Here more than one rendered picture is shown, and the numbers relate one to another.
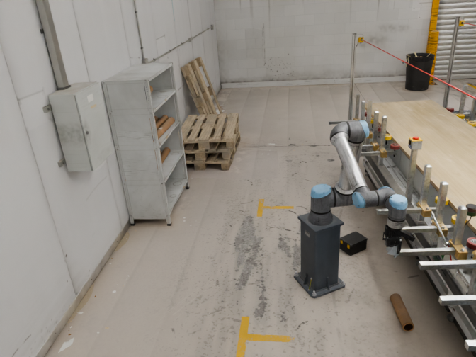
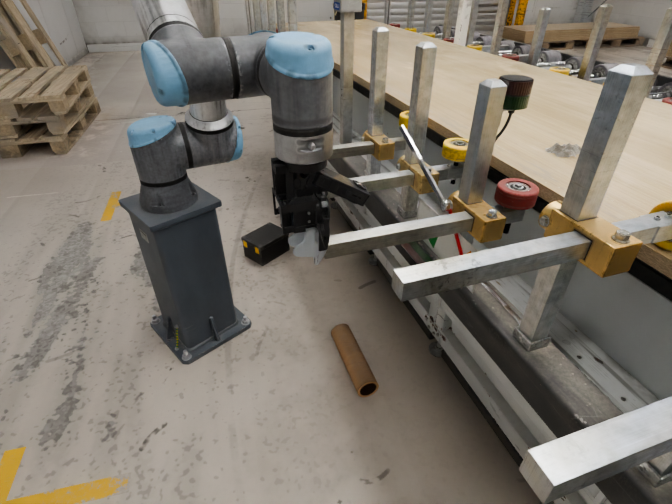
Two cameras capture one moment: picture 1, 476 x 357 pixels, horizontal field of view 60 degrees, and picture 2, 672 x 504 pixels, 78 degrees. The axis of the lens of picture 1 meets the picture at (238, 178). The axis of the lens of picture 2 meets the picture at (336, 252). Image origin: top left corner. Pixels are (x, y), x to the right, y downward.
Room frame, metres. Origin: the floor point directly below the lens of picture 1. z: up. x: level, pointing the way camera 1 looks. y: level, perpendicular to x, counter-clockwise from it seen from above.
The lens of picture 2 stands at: (1.29, -0.64, 1.28)
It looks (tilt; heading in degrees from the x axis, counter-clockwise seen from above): 35 degrees down; 337
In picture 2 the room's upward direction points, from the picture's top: straight up
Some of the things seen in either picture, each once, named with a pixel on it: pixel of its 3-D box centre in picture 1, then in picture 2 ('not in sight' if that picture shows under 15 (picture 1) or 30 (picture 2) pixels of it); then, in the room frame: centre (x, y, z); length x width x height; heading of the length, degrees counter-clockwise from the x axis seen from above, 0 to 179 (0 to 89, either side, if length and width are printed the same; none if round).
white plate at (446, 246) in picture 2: (446, 257); (443, 241); (1.94, -1.18, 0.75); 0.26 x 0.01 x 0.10; 176
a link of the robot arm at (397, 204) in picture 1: (397, 207); (300, 83); (1.89, -0.84, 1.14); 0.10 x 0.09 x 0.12; 4
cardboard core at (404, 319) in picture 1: (401, 312); (353, 358); (2.26, -1.12, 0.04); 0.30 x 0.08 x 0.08; 176
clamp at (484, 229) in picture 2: (457, 248); (474, 214); (1.88, -1.20, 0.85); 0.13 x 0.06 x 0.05; 176
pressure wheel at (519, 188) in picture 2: (473, 248); (512, 209); (1.86, -1.28, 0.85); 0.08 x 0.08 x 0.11
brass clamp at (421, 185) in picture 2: (438, 227); (416, 173); (2.13, -1.22, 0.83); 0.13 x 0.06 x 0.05; 176
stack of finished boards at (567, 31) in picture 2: not in sight; (568, 31); (7.54, -7.85, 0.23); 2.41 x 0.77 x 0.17; 83
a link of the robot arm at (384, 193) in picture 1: (386, 197); (267, 66); (2.00, -0.82, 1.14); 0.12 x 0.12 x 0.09; 4
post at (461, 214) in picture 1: (456, 243); (469, 200); (1.90, -1.20, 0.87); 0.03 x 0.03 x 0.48; 86
